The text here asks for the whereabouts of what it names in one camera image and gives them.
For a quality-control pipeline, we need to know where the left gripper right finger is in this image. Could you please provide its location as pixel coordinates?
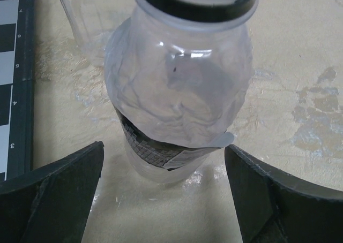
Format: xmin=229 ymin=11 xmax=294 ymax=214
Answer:
xmin=225 ymin=145 xmax=342 ymax=242

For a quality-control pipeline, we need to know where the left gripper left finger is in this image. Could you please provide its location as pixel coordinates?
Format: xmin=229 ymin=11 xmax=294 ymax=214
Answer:
xmin=1 ymin=141 xmax=104 ymax=242

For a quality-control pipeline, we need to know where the small clear plastic bottle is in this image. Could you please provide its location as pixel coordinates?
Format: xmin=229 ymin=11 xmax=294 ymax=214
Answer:
xmin=104 ymin=0 xmax=258 ymax=184

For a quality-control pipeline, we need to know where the clear bottle back right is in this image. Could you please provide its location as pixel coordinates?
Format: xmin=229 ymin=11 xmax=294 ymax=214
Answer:
xmin=60 ymin=0 xmax=135 ymax=66

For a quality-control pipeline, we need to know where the black white checkerboard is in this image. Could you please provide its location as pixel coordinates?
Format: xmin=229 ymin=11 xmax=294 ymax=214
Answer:
xmin=1 ymin=0 xmax=35 ymax=181

